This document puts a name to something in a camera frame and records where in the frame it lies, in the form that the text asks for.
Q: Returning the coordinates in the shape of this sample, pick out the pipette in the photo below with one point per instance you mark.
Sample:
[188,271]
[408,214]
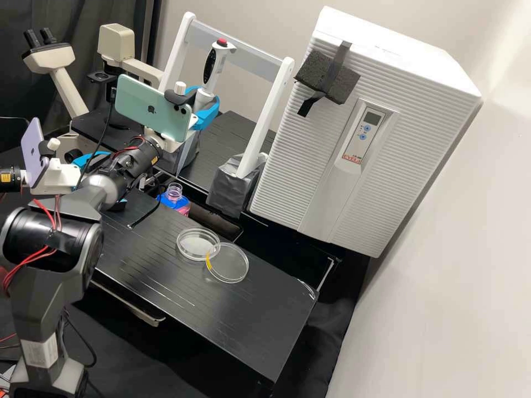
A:
[212,66]

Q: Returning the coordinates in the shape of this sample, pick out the left wrist camera phone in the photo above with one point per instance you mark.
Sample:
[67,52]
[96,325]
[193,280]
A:
[33,145]

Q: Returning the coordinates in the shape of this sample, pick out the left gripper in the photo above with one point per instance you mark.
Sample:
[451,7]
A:
[58,176]

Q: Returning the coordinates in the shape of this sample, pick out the grey taped block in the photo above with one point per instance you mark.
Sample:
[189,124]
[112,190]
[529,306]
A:
[187,153]
[232,186]

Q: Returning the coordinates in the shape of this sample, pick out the incubator door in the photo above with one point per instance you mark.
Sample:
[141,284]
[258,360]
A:
[332,137]

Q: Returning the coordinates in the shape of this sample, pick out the blue bottle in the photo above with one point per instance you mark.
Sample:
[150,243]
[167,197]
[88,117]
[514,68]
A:
[177,202]

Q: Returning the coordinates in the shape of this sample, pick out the right wrist camera phone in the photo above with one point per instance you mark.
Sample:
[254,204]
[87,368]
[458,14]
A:
[143,105]

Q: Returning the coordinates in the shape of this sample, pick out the white pipette stand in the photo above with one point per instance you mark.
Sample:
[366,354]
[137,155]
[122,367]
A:
[267,112]

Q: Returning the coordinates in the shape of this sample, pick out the white incubator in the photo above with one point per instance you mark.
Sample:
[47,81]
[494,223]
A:
[386,37]

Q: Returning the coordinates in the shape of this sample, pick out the wrist camera phone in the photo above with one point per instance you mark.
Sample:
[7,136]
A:
[33,145]
[143,105]

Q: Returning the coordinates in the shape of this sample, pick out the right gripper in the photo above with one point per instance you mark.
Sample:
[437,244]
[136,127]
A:
[166,144]

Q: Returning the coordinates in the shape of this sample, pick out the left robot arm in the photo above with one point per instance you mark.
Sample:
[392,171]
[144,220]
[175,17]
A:
[10,179]

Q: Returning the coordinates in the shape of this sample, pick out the cream microscope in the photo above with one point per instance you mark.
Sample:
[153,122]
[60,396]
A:
[62,78]

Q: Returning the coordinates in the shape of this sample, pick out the black platform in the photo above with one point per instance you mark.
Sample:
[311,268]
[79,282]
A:
[224,145]
[199,307]

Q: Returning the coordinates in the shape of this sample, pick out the black tray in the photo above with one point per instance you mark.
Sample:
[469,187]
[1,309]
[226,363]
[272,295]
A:
[282,248]

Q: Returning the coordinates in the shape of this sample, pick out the petri dish lid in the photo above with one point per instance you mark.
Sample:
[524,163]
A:
[230,265]

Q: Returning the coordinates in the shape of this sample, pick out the petri dish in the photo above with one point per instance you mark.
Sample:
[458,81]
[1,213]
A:
[195,244]

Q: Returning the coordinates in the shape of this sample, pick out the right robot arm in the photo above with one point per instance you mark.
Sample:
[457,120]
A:
[45,298]

